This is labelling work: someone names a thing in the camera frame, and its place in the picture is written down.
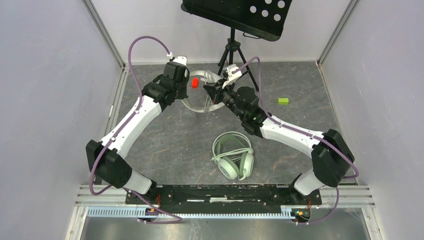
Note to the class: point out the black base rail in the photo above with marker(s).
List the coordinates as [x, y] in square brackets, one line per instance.
[229, 198]

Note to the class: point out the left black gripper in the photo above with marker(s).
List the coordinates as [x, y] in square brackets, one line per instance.
[183, 80]

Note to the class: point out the white grey headphones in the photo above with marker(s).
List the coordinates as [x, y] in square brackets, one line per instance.
[197, 102]

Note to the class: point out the red small block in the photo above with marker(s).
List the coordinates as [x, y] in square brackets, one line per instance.
[195, 83]

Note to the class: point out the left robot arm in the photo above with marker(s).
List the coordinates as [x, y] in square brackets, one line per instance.
[106, 157]

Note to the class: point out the green headphones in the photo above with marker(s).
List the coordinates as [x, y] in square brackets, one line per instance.
[237, 163]

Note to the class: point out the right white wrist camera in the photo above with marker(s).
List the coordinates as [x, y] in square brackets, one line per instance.
[231, 74]

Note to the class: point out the black music stand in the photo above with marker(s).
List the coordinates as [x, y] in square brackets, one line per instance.
[256, 19]

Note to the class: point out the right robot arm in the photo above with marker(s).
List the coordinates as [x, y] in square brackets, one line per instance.
[329, 153]

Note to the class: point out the green small block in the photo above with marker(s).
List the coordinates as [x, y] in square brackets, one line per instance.
[282, 101]

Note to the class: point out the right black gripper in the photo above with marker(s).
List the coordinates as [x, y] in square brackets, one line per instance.
[216, 93]

